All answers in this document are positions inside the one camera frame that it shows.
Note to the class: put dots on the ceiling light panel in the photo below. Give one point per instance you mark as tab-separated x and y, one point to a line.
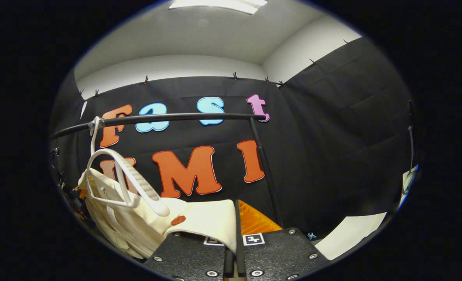
223	4

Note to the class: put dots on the white hanger holding shirt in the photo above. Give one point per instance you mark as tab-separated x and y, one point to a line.
149	191

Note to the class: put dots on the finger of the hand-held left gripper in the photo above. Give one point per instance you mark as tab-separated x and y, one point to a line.
80	195

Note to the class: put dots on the black clothes rack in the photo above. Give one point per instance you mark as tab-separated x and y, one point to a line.
184	116

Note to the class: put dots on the small blue clip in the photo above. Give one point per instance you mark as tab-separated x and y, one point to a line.
312	235

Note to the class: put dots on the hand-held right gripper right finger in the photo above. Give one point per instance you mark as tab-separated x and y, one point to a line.
240	234

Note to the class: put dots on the black backdrop cloth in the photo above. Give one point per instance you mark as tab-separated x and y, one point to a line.
332	136

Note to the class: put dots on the cream button shirt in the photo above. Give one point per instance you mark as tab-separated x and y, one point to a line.
199	218

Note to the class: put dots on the white panel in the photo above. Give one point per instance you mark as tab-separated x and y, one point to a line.
351	234

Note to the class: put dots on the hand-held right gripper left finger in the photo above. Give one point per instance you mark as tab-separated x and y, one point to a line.
188	257

